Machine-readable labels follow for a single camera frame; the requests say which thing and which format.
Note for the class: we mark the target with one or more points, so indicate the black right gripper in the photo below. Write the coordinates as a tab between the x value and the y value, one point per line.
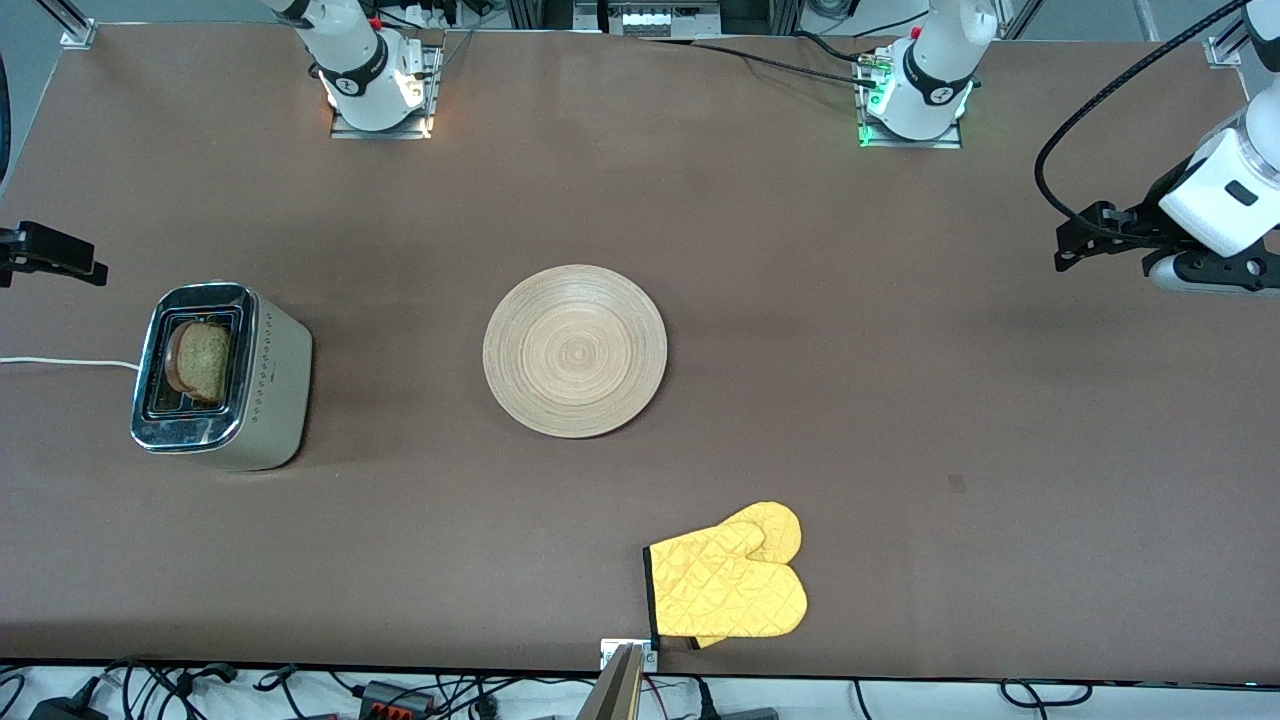
40	248

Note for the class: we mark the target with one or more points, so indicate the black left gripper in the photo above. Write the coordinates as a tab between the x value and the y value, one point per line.
1150	220

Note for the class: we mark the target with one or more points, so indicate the brown bread slice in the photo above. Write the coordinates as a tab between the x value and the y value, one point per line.
205	360

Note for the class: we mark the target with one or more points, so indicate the round wooden plate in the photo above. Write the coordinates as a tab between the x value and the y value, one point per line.
575	350

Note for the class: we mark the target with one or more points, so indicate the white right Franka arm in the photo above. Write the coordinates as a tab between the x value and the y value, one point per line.
355	60

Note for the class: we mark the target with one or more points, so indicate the silver two-slot toaster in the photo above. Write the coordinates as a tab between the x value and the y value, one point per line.
270	390

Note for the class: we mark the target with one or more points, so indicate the yellow quilted oven mitt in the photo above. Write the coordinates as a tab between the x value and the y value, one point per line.
730	590
775	525

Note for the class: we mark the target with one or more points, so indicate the black power adaptor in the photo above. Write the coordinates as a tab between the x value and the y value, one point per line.
65	710

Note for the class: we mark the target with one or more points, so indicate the grey electronics box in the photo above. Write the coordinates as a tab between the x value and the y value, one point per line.
660	18

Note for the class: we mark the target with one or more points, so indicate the black red connector block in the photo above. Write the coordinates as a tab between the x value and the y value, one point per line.
395	698

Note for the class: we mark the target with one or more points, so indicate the grey flat box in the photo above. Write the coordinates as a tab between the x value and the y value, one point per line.
750	714

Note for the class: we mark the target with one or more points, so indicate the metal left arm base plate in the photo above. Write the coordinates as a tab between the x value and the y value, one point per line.
910	143

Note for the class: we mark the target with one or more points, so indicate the metal table corner bracket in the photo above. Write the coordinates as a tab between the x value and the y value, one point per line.
78	35
1225	52

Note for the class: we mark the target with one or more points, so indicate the white post mounting bracket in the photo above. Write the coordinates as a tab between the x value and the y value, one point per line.
608	652

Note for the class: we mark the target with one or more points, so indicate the aluminium profile post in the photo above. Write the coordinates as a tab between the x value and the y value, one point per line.
618	695

